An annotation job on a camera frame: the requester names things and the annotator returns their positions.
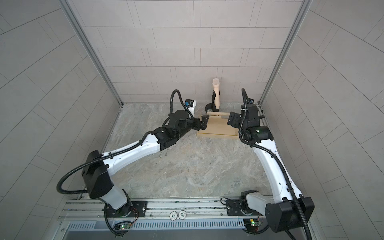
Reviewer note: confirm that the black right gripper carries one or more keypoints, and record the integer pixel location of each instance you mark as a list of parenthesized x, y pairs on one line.
[(237, 117)]

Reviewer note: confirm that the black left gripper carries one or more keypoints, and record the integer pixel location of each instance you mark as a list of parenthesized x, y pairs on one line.
[(202, 124)]

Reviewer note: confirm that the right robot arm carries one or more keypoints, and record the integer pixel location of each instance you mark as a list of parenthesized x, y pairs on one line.
[(286, 208)]

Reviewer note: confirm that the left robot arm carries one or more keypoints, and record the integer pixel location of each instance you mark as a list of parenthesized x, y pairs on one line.
[(100, 167)]

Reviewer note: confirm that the wooden jewelry display stand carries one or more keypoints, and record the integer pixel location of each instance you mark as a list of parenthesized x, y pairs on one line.
[(218, 128)]

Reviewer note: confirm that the right green circuit board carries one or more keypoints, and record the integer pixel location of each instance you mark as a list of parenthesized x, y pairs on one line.
[(252, 225)]

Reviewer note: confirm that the green circuit board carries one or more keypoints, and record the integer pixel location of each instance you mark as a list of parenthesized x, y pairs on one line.
[(123, 226), (252, 225)]

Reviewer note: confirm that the ventilation grille strip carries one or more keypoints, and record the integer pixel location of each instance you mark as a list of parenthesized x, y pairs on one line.
[(141, 225)]

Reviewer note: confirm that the aluminium corner profile right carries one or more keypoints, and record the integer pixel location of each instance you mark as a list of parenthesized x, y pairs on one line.
[(288, 43)]

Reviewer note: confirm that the aluminium corner profile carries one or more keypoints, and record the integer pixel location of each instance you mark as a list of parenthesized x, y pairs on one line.
[(288, 43), (68, 12)]

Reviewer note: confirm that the aluminium corner profile left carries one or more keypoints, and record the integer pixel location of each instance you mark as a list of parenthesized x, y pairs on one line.
[(68, 12)]

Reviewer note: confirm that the left green circuit board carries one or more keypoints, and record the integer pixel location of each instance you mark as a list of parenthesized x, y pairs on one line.
[(123, 226)]

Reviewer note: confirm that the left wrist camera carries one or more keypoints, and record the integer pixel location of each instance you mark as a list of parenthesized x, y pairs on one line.
[(191, 105)]

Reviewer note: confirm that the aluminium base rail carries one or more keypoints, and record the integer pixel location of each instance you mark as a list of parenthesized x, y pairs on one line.
[(160, 209)]

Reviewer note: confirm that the right poker chip on rail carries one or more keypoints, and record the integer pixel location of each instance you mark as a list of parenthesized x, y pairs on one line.
[(182, 215)]

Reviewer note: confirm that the poker chip on rail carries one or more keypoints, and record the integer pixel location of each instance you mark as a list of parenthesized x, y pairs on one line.
[(182, 215), (173, 215)]

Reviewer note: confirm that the left poker chip on rail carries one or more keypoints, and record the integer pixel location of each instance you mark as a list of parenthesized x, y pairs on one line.
[(173, 215)]

